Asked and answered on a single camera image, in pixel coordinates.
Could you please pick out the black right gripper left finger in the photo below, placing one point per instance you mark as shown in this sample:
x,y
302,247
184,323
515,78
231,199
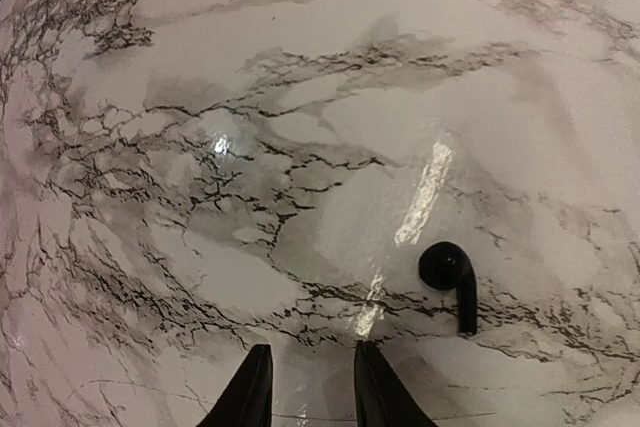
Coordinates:
x,y
247,399

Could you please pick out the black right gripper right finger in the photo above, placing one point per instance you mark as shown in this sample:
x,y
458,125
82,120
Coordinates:
x,y
381,398

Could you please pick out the black earbud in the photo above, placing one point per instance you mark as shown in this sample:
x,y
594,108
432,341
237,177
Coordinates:
x,y
445,266

